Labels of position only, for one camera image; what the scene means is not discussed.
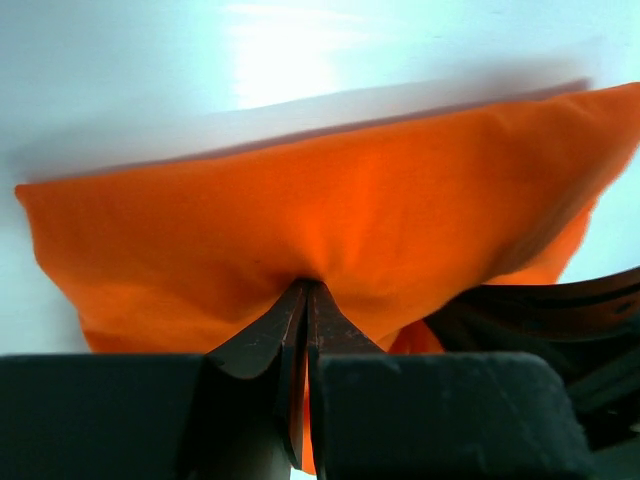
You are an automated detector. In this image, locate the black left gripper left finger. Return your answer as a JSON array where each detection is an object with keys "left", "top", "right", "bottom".
[{"left": 1, "top": 282, "right": 308, "bottom": 479}]

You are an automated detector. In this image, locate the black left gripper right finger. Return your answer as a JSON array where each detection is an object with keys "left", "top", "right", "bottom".
[{"left": 307, "top": 283, "right": 595, "bottom": 479}]

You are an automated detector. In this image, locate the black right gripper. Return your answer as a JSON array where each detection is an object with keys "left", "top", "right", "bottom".
[{"left": 424, "top": 269, "right": 639, "bottom": 450}]

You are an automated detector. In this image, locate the orange t shirt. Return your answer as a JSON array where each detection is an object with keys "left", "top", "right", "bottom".
[{"left": 15, "top": 83, "right": 639, "bottom": 475}]

